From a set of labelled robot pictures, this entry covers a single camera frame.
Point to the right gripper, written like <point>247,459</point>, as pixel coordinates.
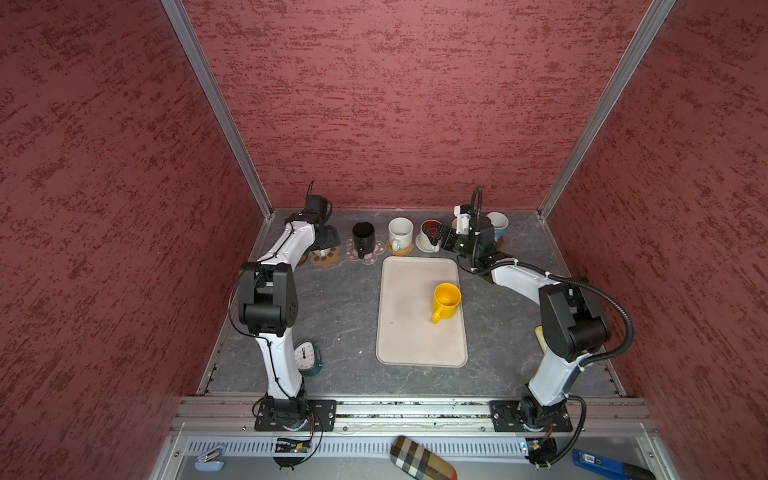
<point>448,234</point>

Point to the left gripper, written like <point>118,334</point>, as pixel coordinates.
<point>331,238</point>

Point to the red mug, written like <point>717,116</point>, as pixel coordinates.
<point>428,229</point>

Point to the paw print coaster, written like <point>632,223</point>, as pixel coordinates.
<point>332,262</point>

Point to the black mug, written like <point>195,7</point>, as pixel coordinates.
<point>364,240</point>

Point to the pink flower coaster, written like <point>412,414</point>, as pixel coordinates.
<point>352,254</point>

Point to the blue mug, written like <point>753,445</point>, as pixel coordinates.
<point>499,222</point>

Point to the beige serving tray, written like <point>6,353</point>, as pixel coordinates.
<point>406,332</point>

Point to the brown wicker round coaster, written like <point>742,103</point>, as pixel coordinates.
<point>404,252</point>

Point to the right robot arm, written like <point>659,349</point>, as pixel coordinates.
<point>573,327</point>

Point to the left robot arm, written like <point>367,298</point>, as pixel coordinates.
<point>267,308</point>

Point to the yellow mug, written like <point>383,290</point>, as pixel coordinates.
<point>446,300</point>

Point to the teal alarm clock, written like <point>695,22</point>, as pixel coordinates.
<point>308,358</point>

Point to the cream calculator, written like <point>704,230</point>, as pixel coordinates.
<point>540,339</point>

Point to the plaid glasses case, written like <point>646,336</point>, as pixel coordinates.
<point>419,462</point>

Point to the small stapler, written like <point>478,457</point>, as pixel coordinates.
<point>210,461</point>

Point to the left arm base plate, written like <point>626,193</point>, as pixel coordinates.
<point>321,415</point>

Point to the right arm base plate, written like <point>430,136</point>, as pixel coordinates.
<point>504,416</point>

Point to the blue handled tool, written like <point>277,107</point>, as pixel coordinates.
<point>609,468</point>

